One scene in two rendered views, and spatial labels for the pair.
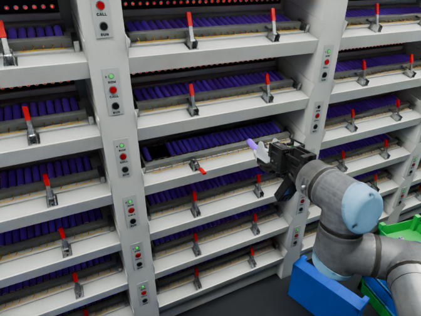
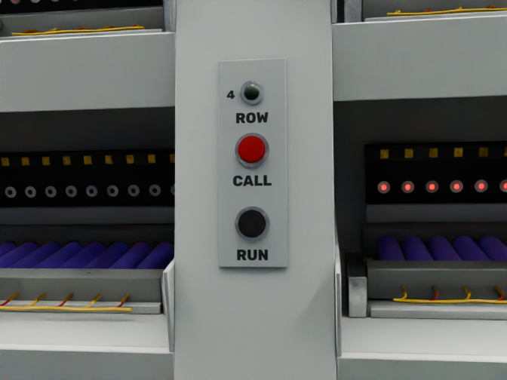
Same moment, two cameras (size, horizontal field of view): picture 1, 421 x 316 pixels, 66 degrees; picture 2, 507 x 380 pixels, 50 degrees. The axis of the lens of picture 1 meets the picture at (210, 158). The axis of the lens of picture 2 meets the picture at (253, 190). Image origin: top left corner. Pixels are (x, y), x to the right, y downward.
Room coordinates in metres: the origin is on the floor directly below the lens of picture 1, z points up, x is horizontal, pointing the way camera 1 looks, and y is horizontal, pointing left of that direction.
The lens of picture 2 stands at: (0.83, -0.56, 0.80)
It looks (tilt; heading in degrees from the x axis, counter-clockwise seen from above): 4 degrees up; 33
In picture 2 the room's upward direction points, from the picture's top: straight up
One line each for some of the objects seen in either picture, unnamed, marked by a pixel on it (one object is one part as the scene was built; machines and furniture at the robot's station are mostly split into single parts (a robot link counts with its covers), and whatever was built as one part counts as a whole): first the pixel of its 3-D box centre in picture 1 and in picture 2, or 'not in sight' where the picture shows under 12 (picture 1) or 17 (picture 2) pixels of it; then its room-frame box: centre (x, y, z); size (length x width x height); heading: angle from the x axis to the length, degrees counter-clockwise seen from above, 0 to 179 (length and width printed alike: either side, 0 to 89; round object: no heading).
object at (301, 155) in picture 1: (292, 163); not in sight; (0.69, -0.20, 0.88); 0.12 x 0.08 x 0.09; 26
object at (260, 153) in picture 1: (260, 151); not in sight; (0.77, -0.14, 0.87); 0.09 x 0.03 x 0.06; 30
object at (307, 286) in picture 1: (324, 296); not in sight; (0.91, -0.49, 0.10); 0.30 x 0.08 x 0.20; 42
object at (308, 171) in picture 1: (314, 180); not in sight; (0.61, -0.24, 0.88); 0.10 x 0.05 x 0.09; 116
